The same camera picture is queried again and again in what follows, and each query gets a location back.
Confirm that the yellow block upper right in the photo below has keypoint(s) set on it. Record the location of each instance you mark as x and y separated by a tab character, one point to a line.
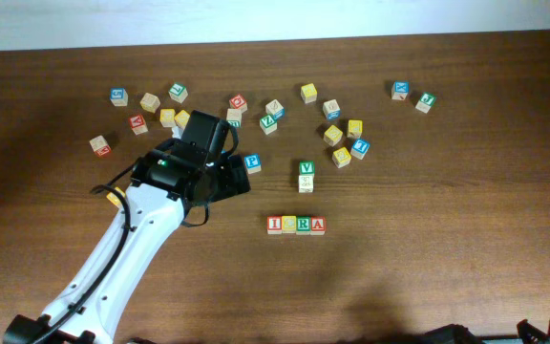
355	129

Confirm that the wood block red side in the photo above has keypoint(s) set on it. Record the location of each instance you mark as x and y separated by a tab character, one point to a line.
100	146

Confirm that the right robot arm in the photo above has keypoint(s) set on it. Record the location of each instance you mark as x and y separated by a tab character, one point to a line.
458	334

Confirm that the green V block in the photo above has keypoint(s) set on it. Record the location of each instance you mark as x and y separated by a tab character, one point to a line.
306	176

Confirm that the wood block blue front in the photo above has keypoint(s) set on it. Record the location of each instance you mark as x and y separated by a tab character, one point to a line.
331	109

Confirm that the plain wooden block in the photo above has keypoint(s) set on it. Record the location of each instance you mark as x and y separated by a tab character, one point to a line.
150	103

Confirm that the green Z block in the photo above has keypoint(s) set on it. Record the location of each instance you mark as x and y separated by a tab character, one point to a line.
268	124

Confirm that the wood block blue side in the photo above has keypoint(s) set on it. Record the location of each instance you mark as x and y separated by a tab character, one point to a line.
275	109

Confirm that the yellow block left pair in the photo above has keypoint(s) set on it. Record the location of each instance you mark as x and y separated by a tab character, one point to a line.
167	117

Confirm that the green L block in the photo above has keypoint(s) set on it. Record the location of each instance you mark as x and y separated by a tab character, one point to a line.
178	92

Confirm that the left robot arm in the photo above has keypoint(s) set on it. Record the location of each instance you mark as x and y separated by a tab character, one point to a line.
178	175

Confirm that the red G block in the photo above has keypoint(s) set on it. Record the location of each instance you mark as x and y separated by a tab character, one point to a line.
238	102

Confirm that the blue block far left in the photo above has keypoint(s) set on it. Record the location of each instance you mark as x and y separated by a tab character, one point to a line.
119	97

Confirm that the red A block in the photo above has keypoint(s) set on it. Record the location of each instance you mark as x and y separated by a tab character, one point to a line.
317	226

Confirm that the red I block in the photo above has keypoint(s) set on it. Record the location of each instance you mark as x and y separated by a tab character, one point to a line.
274	225

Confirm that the blue T block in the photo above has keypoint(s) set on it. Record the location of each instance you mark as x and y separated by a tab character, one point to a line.
359	149

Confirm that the red K block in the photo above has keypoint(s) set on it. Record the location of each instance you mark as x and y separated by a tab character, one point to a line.
138	124

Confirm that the green R block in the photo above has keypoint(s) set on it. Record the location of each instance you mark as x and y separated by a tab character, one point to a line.
303	225

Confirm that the yellow block pair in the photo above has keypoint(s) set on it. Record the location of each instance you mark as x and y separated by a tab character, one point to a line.
167	117
181	119

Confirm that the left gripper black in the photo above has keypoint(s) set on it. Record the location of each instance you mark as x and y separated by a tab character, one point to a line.
234	176

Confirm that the yellow block centre right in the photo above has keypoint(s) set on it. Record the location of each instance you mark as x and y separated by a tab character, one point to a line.
333	135

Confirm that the yellow block lower right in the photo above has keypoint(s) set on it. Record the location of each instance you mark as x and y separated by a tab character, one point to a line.
341	157

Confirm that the wood block green side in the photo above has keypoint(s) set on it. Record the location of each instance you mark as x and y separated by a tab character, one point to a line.
234	117

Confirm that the blue P block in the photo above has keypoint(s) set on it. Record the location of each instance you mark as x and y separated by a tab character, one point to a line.
252	163

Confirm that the yellow block top centre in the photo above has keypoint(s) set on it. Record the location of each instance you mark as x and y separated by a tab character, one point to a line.
309	93

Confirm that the green J block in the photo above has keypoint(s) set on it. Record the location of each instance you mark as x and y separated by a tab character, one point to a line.
425	103

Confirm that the yellow block lower left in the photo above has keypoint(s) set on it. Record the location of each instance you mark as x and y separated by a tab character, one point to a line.
115	200

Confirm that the blue X block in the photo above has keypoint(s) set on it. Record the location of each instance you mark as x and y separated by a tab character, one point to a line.
400	90

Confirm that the yellow C block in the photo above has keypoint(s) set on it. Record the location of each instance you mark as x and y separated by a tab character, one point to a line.
289	224

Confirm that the yellow block right pair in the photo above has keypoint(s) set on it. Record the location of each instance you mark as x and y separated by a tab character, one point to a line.
181	119

